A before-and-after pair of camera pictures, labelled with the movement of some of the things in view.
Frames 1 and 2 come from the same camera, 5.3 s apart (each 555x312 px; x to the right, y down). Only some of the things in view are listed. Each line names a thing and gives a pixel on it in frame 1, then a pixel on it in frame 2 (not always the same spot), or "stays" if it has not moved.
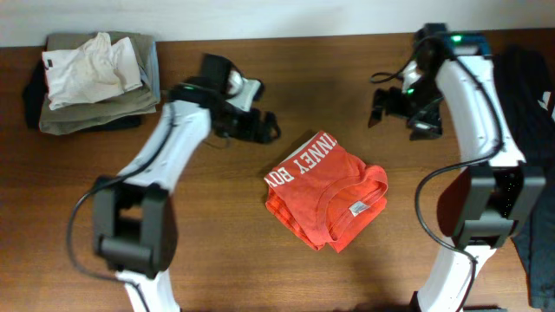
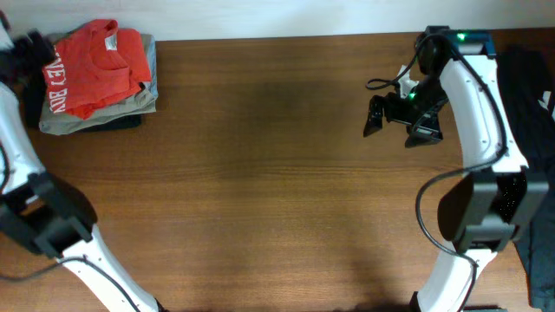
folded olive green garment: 137,101 stays
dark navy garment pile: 525,74 stays
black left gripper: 245,126 to 33,57
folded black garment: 37,90 stays
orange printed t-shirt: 324,195 to 95,66
